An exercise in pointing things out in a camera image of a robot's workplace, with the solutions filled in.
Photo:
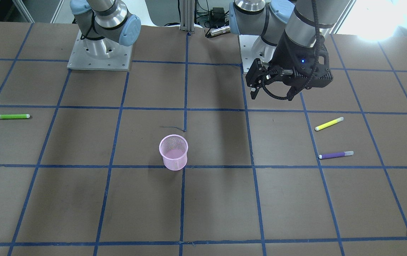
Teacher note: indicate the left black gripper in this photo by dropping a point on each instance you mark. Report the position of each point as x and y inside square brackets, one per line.
[284, 53]

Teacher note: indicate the purple pen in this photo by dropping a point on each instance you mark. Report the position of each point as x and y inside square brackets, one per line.
[335, 155]

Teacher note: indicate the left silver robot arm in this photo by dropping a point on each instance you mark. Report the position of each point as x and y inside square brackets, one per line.
[302, 21]

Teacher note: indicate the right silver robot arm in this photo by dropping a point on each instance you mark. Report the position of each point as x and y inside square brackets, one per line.
[34, 58]

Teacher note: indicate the pink mesh cup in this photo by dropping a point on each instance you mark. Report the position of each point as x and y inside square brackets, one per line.
[173, 149]

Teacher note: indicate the green pen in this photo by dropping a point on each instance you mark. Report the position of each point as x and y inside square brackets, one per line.
[14, 116]

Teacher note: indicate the yellow pen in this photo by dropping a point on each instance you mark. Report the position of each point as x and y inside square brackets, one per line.
[328, 124]

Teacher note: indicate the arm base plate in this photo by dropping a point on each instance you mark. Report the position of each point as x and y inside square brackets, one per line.
[101, 55]
[254, 46]

